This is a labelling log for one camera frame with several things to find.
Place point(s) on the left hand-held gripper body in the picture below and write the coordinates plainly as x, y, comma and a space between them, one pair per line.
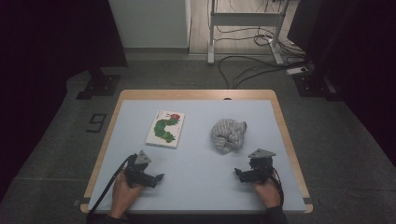
137, 174

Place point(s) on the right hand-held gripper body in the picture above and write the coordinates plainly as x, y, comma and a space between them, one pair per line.
260, 169

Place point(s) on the grey striped cloth bag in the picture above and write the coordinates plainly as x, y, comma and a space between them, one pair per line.
229, 135

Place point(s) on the white caterpillar picture book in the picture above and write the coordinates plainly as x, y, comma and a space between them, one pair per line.
165, 129

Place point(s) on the person's right hand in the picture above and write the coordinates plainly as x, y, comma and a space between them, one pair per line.
267, 193

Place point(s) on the person's left hand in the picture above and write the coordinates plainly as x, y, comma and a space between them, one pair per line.
124, 196

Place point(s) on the light blue table mat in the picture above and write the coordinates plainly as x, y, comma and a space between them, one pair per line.
199, 186

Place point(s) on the black floor tape mark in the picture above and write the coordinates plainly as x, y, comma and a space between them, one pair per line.
96, 123

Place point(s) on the wooden table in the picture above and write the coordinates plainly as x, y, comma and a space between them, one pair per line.
199, 94

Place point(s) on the black stand base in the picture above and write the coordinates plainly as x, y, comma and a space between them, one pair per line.
101, 85
314, 85

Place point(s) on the white power strip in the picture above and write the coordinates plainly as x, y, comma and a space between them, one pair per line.
296, 70

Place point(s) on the dark curtain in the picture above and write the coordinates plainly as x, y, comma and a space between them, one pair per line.
46, 62
367, 62

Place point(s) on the white cabinet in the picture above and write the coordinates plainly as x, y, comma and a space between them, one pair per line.
149, 23

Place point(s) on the dark monitor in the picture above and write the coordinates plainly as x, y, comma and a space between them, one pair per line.
302, 21

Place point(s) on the white metal stand frame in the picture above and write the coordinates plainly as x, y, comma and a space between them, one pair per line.
246, 19

